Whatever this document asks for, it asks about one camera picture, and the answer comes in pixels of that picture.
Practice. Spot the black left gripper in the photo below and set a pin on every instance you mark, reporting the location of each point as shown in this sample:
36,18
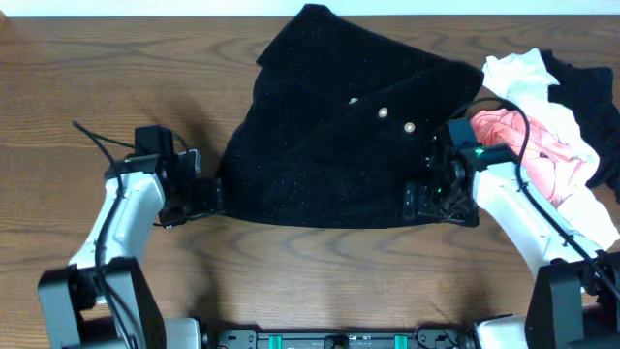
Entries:
209,200

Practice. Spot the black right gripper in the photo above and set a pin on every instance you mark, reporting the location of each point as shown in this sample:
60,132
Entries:
466,217

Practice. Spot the black sparkly cardigan pearl buttons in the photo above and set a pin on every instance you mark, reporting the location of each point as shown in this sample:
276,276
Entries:
341,121

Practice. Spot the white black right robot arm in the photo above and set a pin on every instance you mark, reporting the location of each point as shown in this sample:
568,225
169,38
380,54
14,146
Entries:
575,301

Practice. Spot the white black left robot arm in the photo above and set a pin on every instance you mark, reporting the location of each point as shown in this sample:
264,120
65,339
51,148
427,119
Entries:
101,298

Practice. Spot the pink crumpled shirt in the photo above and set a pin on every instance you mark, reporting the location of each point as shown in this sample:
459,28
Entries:
557,170

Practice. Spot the white crumpled shirt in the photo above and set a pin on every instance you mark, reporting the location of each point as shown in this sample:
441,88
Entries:
524,80

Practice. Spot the black crumpled garment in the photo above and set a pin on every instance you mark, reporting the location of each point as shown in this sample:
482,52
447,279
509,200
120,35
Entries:
588,93

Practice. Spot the black mounting rail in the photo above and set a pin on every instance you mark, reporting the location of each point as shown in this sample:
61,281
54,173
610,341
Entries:
339,339

